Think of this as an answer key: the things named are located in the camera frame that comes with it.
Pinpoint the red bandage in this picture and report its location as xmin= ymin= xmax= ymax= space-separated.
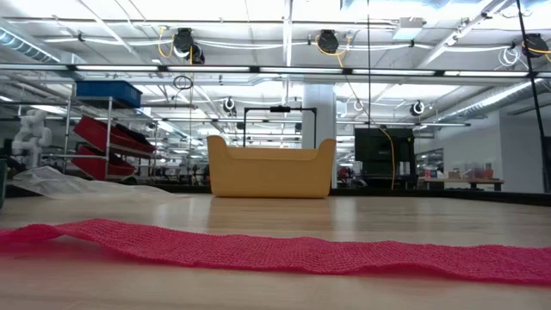
xmin=0 ymin=218 xmax=551 ymax=286

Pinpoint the clear plastic bag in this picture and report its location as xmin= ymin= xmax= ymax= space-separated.
xmin=9 ymin=165 xmax=193 ymax=201

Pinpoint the yellow plastic bin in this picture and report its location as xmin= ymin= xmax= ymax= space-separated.
xmin=206 ymin=134 xmax=337 ymax=200

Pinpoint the white round column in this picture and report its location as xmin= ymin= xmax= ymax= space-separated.
xmin=300 ymin=84 xmax=337 ymax=189

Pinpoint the black cabinet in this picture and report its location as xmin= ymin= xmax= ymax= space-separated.
xmin=354 ymin=127 xmax=418 ymax=189

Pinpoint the long ceiling light strip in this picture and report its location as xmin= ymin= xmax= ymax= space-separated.
xmin=0 ymin=63 xmax=551 ymax=78

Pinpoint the metal shelf rack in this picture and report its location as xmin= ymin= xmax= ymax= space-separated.
xmin=62 ymin=81 xmax=160 ymax=182

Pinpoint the red plastic bin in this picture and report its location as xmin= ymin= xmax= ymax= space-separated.
xmin=71 ymin=144 xmax=137 ymax=181
xmin=72 ymin=115 xmax=157 ymax=154

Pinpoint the blue plastic bin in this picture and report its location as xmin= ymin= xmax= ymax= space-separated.
xmin=75 ymin=79 xmax=143 ymax=109

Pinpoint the wooden work table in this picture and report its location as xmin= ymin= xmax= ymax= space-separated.
xmin=424 ymin=177 xmax=505 ymax=192

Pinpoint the white robot figure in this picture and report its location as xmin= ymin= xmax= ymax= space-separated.
xmin=11 ymin=108 xmax=53 ymax=170

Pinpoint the black diagonal strut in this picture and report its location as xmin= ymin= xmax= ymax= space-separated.
xmin=516 ymin=0 xmax=551 ymax=193

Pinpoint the black gantry frame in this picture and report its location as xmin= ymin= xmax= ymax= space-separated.
xmin=243 ymin=105 xmax=318 ymax=150

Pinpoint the yellow cable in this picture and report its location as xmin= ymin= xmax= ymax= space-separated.
xmin=316 ymin=36 xmax=396 ymax=190

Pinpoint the black hanging cable loop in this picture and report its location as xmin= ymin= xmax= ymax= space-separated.
xmin=172 ymin=74 xmax=194 ymax=90

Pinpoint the thin black cable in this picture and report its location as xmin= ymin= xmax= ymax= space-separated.
xmin=366 ymin=0 xmax=373 ymax=128

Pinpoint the black aluminium table frame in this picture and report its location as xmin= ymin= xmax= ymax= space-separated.
xmin=0 ymin=183 xmax=551 ymax=207

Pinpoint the silver ventilation duct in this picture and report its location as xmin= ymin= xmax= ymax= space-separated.
xmin=434 ymin=79 xmax=551 ymax=124
xmin=0 ymin=26 xmax=85 ymax=65

